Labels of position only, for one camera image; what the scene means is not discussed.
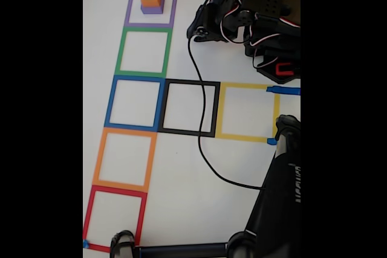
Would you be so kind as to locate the large purple cube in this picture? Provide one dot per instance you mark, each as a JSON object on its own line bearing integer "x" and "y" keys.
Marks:
{"x": 152, "y": 11}

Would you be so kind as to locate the red base clamp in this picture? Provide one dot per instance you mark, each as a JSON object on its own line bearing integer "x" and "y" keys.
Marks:
{"x": 277, "y": 69}

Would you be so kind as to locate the purple square frame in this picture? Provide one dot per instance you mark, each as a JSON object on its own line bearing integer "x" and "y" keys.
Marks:
{"x": 129, "y": 10}

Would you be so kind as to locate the yellow square frame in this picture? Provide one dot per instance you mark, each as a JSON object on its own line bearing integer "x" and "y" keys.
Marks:
{"x": 220, "y": 113}

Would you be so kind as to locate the black square frame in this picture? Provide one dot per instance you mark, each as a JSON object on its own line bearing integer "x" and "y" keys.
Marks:
{"x": 161, "y": 107}

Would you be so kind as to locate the green square frame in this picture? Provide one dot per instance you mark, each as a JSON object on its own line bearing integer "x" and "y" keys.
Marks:
{"x": 119, "y": 55}

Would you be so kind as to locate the blue square frame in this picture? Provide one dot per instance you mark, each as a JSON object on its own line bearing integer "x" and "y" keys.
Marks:
{"x": 109, "y": 107}

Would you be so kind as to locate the orange square frame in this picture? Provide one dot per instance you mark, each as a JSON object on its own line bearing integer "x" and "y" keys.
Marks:
{"x": 98, "y": 161}

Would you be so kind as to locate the black camera tripod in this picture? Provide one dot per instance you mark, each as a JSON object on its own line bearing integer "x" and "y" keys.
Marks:
{"x": 278, "y": 197}

